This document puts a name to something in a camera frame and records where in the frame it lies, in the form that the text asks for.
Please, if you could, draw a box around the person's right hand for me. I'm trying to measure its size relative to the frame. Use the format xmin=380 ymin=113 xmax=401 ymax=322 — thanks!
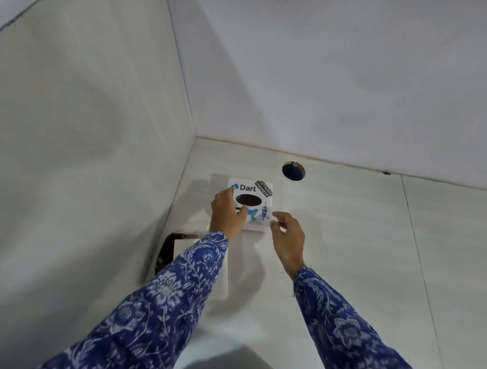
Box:
xmin=270 ymin=211 xmax=306 ymax=280

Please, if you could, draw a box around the person's left hand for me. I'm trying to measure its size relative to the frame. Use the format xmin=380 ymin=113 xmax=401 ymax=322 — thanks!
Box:
xmin=210 ymin=187 xmax=249 ymax=242

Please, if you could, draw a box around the white stickered tissue box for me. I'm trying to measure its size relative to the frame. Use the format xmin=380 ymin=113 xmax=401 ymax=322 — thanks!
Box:
xmin=227 ymin=177 xmax=274 ymax=232

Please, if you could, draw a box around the person's right forearm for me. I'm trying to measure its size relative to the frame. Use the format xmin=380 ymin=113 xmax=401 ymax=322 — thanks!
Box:
xmin=292 ymin=266 xmax=414 ymax=369

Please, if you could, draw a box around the person's left forearm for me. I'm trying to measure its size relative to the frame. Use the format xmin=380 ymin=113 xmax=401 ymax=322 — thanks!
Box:
xmin=37 ymin=231 xmax=229 ymax=369

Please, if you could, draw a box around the white flat panel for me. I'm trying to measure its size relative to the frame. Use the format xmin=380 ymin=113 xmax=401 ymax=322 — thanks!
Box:
xmin=207 ymin=243 xmax=230 ymax=298

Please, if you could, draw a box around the dark metal bracket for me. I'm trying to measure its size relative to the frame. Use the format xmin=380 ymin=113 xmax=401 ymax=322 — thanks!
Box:
xmin=154 ymin=231 xmax=203 ymax=275

